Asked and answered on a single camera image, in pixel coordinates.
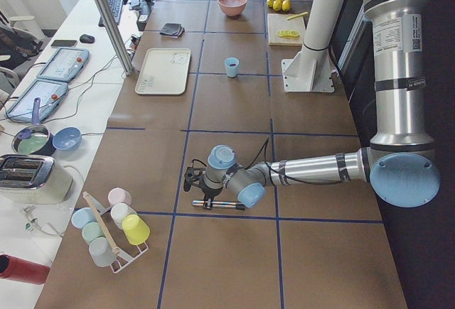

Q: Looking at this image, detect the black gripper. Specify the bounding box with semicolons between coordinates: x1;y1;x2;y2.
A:
202;184;223;210

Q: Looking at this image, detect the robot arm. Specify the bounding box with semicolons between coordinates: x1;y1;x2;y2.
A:
184;0;440;209

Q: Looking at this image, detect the yellow upturned cup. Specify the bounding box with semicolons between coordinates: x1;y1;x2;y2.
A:
122;214;151;246

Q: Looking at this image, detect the white upturned cup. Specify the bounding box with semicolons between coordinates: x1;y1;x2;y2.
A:
110;202;137;230

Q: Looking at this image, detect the pink upturned cup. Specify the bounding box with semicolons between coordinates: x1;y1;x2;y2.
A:
107;188;132;207

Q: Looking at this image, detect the grey upturned cup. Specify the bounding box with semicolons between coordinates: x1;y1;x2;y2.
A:
88;237;117;267

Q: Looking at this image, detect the green upturned cup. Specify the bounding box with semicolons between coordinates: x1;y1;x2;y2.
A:
82;222;105;246

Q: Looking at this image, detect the blue upturned cup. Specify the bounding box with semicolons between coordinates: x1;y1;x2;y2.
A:
71;207;97;229

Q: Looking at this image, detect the light blue plastic cup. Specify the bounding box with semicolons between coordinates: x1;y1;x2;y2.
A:
225;57;240;78

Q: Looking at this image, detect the cream bear serving tray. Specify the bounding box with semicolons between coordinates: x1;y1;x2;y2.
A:
135;48;191;95

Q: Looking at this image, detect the blue bowl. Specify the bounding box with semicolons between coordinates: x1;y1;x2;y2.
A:
53;127;82;151

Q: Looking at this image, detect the grey folded cloth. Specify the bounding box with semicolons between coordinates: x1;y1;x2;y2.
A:
159;23;185;37

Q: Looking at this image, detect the white toaster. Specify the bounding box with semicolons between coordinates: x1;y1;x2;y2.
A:
1;154;73;205

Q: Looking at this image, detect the blue saucepan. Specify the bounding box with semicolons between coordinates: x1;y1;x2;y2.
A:
11;97;56;156

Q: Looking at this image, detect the wooden cutting board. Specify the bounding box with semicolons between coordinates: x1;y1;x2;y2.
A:
267;13;306;46

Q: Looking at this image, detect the lemon slices row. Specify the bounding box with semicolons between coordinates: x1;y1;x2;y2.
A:
277;30;300;38

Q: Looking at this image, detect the teach pendant near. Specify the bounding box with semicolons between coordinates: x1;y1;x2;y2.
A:
5;79;68;123

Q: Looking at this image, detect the teach pendant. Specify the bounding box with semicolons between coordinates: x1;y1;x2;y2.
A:
37;47;90;83
5;79;68;123

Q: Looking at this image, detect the teach pendant far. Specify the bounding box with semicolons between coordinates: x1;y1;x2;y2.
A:
37;47;90;83

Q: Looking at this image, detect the pink bowl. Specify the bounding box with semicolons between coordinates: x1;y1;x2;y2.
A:
218;0;248;17

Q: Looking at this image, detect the black computer mouse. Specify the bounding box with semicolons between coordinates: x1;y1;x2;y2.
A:
79;34;95;44

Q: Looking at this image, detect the red bottle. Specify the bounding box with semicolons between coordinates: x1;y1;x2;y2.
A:
1;254;50;285

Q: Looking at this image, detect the yellow lemon middle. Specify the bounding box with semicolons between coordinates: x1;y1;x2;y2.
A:
272;0;282;11

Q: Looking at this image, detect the yellow plastic knife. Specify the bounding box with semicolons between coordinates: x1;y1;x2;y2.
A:
287;11;309;21

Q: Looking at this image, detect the yellow lemon bottom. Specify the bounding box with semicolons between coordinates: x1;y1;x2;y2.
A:
282;0;291;12

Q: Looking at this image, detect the black smartphone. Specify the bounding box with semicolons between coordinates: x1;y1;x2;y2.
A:
50;39;78;48

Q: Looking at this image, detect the black keyboard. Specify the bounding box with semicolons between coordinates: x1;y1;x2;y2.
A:
106;0;124;25

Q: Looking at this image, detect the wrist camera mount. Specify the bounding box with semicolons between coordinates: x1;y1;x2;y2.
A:
183;166;205;192

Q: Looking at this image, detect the white wire cup rack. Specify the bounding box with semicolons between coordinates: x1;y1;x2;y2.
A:
92;205;149;275

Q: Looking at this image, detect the wooden rack handle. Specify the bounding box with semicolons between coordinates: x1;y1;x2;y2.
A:
82;191;120;255

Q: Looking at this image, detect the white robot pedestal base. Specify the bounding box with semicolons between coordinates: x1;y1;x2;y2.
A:
282;0;344;93

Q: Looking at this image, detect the aluminium frame post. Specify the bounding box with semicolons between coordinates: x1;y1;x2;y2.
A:
94;0;134;76

